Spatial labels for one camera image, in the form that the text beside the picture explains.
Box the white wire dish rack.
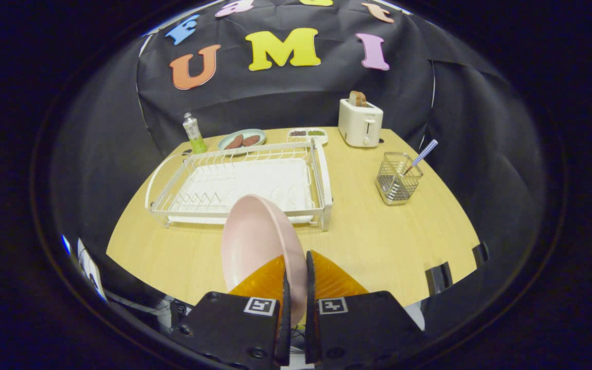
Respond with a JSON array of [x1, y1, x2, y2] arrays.
[[145, 139, 333, 231]]

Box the blue checked handle spoon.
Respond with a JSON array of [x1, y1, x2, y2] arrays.
[[403, 139, 438, 176]]

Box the black table clamp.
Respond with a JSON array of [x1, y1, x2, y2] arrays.
[[472, 242, 490, 267], [424, 262, 453, 296]]

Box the black backdrop cloth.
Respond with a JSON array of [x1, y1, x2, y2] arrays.
[[44, 0, 551, 309]]

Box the pale green oval plate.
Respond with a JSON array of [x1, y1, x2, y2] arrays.
[[218, 128, 267, 151]]

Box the white blurred object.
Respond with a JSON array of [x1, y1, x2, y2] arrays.
[[77, 238, 107, 302]]

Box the cream toaster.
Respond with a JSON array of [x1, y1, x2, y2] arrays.
[[338, 99, 384, 149]]

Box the pink plate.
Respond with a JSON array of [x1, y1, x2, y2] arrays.
[[220, 194, 308, 325]]

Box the white divided snack tray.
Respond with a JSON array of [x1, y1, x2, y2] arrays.
[[286, 127, 328, 146]]

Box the metal wire basket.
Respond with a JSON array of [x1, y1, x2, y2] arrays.
[[376, 152, 424, 206]]

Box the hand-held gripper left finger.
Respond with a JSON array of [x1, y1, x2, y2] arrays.
[[169, 254, 292, 370]]

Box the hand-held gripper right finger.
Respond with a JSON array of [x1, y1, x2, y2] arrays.
[[304, 250, 426, 370]]

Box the green liquid clear bottle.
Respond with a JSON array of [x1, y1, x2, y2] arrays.
[[182, 113, 208, 154]]

